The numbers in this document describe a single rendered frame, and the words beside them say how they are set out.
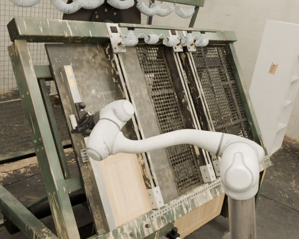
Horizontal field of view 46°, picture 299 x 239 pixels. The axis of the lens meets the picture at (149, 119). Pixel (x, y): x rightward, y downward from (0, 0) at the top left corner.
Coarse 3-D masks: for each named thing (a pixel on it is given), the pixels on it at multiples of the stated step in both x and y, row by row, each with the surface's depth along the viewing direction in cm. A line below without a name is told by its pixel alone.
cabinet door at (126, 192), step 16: (112, 160) 207; (128, 160) 216; (112, 176) 205; (128, 176) 213; (112, 192) 202; (128, 192) 210; (144, 192) 218; (112, 208) 199; (128, 208) 207; (144, 208) 215
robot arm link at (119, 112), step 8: (112, 104) 152; (120, 104) 149; (128, 104) 151; (104, 112) 152; (112, 112) 150; (120, 112) 149; (128, 112) 150; (112, 120) 149; (120, 120) 151; (120, 128) 152
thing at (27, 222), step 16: (64, 144) 314; (0, 160) 271; (16, 160) 289; (176, 160) 338; (192, 176) 282; (0, 192) 230; (80, 192) 259; (0, 208) 226; (16, 208) 217; (32, 208) 232; (48, 208) 238; (224, 208) 345; (0, 224) 293; (16, 224) 214; (32, 224) 205
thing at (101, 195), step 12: (72, 72) 200; (72, 96) 196; (72, 108) 198; (84, 144) 195; (96, 168) 195; (96, 180) 194; (96, 192) 194; (108, 204) 195; (108, 216) 193; (108, 228) 192
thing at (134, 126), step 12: (108, 24) 220; (120, 36) 224; (108, 48) 224; (120, 48) 222; (108, 60) 226; (120, 60) 225; (120, 72) 222; (120, 84) 222; (120, 96) 223; (132, 96) 224; (132, 120) 219; (132, 132) 221; (144, 156) 218; (144, 168) 218; (144, 180) 220; (156, 180) 220; (156, 192) 217; (156, 204) 216
